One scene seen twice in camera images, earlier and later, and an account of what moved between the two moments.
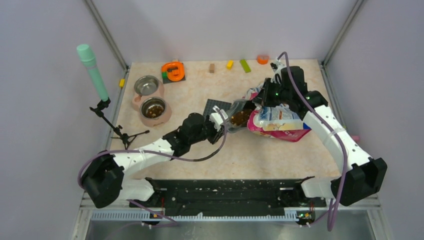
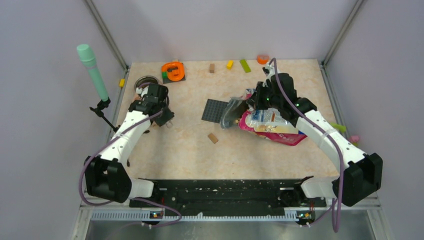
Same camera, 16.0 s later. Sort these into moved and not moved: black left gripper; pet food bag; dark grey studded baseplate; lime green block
Moved: black left gripper
Not moved: pet food bag; lime green block; dark grey studded baseplate
